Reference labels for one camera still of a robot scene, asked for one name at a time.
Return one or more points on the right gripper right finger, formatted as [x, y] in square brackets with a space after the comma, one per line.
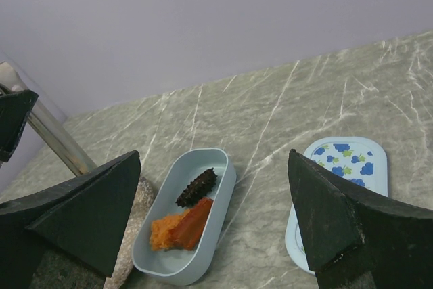
[356, 238]

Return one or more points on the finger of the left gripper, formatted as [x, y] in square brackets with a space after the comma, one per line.
[15, 110]

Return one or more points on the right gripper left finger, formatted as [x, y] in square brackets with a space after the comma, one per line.
[69, 235]

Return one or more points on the orange fried cutlet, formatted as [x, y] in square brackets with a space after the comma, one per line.
[160, 231]

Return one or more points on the red-brown meat slab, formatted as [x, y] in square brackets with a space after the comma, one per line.
[188, 232]

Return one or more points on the black sea cucumber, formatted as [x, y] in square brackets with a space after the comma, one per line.
[197, 189]

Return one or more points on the blue lunch box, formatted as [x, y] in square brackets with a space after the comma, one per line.
[178, 266]

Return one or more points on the speckled round plate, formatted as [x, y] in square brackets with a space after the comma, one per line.
[143, 200]

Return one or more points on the blue patterned lid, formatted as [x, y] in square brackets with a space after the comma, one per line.
[357, 159]

